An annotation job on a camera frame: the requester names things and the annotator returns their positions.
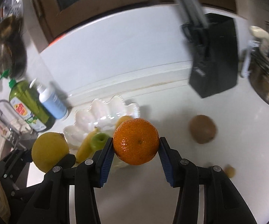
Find white shell-shaped bowl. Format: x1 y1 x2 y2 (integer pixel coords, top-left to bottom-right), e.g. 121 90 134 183
63 95 140 156

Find yellow lemon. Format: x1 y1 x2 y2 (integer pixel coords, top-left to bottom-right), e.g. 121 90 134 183
31 132 69 173

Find black round strainer pan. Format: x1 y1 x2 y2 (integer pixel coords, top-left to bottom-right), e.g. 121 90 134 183
0 34 27 79

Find brass small saucepan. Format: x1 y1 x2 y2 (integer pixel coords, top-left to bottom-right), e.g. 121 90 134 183
0 15 23 43

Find steel sink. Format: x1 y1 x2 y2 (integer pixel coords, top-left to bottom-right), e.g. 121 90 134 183
0 125 38 160

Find steel kitchen faucet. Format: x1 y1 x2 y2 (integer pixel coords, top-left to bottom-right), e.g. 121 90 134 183
0 99 21 148

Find blue pump lotion bottle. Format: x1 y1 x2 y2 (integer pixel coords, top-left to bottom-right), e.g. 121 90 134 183
29 79 69 120

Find yellow mango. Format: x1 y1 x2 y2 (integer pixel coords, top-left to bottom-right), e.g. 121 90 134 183
115 115 134 129

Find green dish soap bottle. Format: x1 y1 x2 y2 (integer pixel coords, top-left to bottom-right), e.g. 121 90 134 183
1 69 55 133

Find orange tangerine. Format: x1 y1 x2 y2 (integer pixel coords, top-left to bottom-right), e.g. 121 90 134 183
113 118 159 165

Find black knife block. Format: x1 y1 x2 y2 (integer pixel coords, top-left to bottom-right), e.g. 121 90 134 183
189 13 238 98

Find perforated steel steamer tray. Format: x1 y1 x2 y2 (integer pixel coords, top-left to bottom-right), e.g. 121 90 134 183
0 0 23 22

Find brown kiwi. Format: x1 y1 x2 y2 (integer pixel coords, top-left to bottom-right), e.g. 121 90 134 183
189 115 218 144

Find tan longan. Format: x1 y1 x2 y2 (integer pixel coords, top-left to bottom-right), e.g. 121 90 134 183
223 165 236 178

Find green apple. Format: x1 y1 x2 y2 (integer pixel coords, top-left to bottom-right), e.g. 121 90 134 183
90 133 110 152

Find yellow banana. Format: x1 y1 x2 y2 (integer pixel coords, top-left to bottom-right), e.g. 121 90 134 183
76 127 100 163

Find black kitchen scissors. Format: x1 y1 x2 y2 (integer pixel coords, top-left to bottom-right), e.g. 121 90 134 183
181 22 208 50

